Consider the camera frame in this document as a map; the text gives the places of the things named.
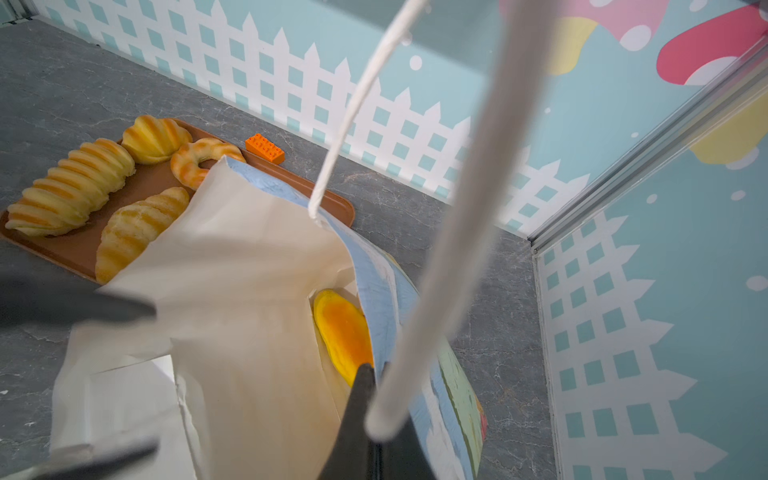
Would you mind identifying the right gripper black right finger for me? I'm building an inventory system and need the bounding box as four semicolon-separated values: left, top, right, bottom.
316;362;438;480

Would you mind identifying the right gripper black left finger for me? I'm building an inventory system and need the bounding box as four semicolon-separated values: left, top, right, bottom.
1;274;156;327

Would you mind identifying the ridged long fake bread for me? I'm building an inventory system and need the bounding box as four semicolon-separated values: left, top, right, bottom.
5;138;136;237

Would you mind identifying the small yellow fake bread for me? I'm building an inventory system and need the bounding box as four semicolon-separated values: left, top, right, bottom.
95;187;190;285

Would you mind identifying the white paper bag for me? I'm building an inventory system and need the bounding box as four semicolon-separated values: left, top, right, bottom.
51;1;560;479

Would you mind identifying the yellow round fake bun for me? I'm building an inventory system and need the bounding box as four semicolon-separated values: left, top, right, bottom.
121;115;192;165

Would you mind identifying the twisted ring fake bread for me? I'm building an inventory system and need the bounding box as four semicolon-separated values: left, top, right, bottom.
170;137;245;190

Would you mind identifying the flat oval fake bread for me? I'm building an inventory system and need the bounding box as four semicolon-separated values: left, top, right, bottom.
312;290;374;386

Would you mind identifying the orange toy brick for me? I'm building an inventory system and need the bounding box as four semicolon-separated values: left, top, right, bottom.
245;134;285;165

